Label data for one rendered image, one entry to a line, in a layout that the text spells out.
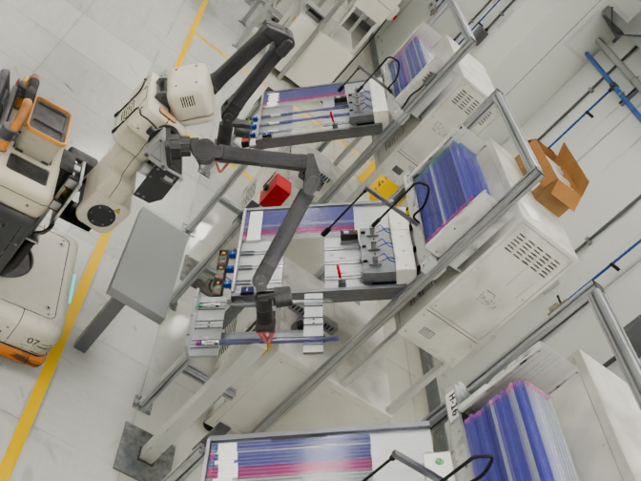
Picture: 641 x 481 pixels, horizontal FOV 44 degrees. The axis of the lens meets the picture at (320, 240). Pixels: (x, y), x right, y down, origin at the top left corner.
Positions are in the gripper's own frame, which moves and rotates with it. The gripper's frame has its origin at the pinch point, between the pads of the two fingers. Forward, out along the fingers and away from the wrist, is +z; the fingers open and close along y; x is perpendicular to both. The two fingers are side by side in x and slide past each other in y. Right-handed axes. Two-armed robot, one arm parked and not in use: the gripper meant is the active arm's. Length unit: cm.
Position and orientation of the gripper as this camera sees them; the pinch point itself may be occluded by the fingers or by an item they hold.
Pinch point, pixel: (267, 340)
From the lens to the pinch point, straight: 281.5
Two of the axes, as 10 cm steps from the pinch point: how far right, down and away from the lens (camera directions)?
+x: -10.0, 0.4, 0.3
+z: 0.5, 8.3, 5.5
